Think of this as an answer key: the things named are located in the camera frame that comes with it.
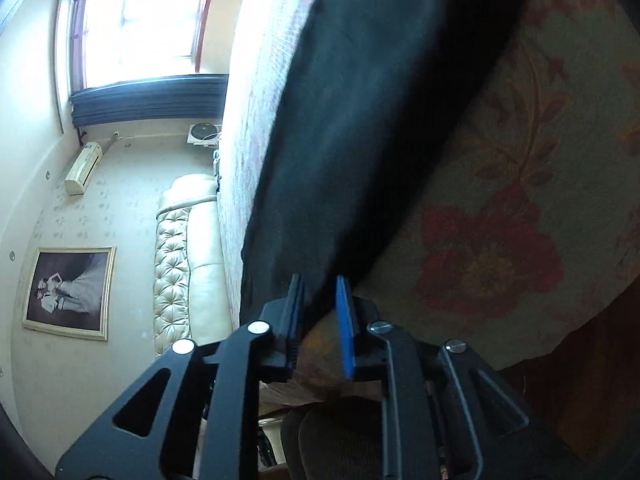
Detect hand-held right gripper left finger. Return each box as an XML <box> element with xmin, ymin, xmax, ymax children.
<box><xmin>55</xmin><ymin>274</ymin><xmax>306</xmax><ymax>480</ymax></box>

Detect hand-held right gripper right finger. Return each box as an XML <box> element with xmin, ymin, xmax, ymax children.
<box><xmin>336</xmin><ymin>275</ymin><xmax>531</xmax><ymax>480</ymax></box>

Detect black pants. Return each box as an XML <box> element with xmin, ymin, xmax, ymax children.
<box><xmin>239</xmin><ymin>0</ymin><xmax>538</xmax><ymax>328</ymax></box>

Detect dark mesh chair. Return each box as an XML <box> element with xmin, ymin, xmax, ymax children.
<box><xmin>279</xmin><ymin>399</ymin><xmax>387</xmax><ymax>480</ymax></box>

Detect cream tufted headboard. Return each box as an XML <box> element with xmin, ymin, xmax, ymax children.
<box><xmin>152</xmin><ymin>173</ymin><xmax>237</xmax><ymax>359</ymax></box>

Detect floral bed blanket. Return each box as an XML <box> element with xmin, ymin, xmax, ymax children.
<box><xmin>216</xmin><ymin>0</ymin><xmax>640</xmax><ymax>406</ymax></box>

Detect white device with dark disc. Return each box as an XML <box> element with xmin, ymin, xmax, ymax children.
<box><xmin>187</xmin><ymin>121</ymin><xmax>223</xmax><ymax>147</ymax></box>

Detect framed black and white picture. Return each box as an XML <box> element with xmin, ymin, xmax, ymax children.
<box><xmin>22</xmin><ymin>246</ymin><xmax>117</xmax><ymax>342</ymax></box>

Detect white air conditioner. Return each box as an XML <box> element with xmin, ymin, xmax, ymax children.
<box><xmin>64</xmin><ymin>142</ymin><xmax>104</xmax><ymax>196</ymax></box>

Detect dark blue curtain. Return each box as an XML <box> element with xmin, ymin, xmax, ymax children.
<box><xmin>71</xmin><ymin>74</ymin><xmax>229</xmax><ymax>128</ymax></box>

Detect wooden framed window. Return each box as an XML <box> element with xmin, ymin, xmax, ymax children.
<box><xmin>72</xmin><ymin>0</ymin><xmax>217</xmax><ymax>89</ymax></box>

